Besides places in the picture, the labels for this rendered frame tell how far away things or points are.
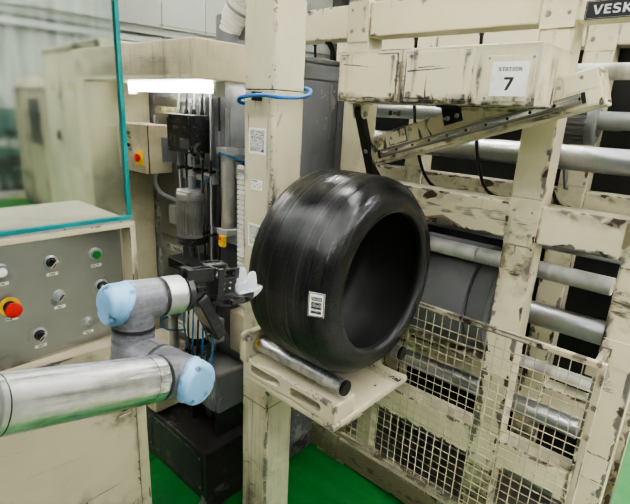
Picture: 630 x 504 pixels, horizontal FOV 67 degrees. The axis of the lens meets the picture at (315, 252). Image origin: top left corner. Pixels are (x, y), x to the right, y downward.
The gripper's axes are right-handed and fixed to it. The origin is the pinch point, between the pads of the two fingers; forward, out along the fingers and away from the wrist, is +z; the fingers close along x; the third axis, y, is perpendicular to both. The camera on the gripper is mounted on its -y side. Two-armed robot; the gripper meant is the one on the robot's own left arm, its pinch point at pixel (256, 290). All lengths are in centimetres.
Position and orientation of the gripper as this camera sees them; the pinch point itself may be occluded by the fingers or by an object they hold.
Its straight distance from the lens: 109.4
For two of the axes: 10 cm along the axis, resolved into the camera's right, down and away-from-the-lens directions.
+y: 1.2, -9.7, -2.0
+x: -7.4, -2.3, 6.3
